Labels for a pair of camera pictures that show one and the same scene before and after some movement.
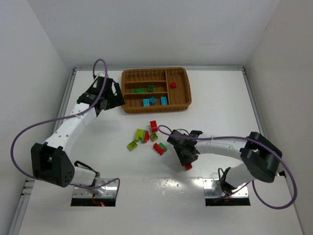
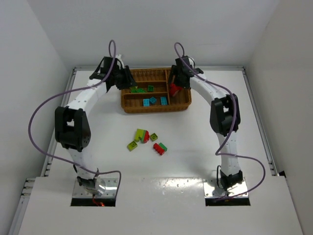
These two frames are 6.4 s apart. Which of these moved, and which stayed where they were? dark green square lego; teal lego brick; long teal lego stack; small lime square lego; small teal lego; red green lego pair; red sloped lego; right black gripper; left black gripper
Moved: right black gripper; left black gripper; red sloped lego
Stayed: small teal lego; small lime square lego; red green lego pair; teal lego brick; long teal lego stack; dark green square lego
